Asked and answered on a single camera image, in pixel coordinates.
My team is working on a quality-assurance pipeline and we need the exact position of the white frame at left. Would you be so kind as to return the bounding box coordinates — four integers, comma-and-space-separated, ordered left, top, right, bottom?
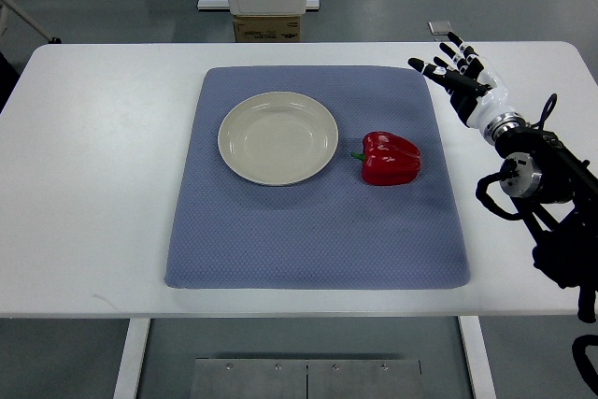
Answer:
1, 0, 62, 44

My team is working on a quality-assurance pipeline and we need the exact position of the cardboard box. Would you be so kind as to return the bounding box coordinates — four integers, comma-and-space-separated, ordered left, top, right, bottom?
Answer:
233, 16, 301, 43

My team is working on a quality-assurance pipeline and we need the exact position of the red bell pepper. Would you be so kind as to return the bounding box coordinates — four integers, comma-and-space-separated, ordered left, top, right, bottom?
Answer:
350, 132, 421, 186

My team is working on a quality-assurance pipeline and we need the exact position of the left white table leg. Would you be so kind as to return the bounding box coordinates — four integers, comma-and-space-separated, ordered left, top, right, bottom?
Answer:
113, 318, 150, 399

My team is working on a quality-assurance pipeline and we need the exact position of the white table leg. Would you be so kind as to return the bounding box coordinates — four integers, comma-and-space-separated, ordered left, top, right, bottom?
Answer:
113, 318, 150, 399
458, 316, 497, 399

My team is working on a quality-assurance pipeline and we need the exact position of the blue textured mat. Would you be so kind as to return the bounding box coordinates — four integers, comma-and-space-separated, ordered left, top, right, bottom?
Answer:
164, 66, 470, 290

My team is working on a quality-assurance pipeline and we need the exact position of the metal floor plate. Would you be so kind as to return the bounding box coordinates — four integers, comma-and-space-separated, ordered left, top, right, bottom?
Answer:
191, 359, 425, 398

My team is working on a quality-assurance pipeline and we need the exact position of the grey floor socket cover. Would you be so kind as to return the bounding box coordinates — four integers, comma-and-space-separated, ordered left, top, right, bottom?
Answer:
428, 20, 453, 36

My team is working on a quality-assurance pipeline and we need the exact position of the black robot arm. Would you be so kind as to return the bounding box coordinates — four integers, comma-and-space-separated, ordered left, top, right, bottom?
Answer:
476, 94, 597, 323

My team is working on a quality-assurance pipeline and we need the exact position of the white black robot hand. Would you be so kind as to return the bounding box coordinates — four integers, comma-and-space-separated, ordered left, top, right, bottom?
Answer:
407, 32, 512, 130

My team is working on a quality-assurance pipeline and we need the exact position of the right white table leg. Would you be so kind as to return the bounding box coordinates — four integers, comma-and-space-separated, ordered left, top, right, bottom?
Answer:
458, 316, 497, 399

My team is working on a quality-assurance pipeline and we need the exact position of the cream round plate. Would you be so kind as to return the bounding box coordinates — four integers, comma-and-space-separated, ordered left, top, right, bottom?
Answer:
218, 92, 339, 186

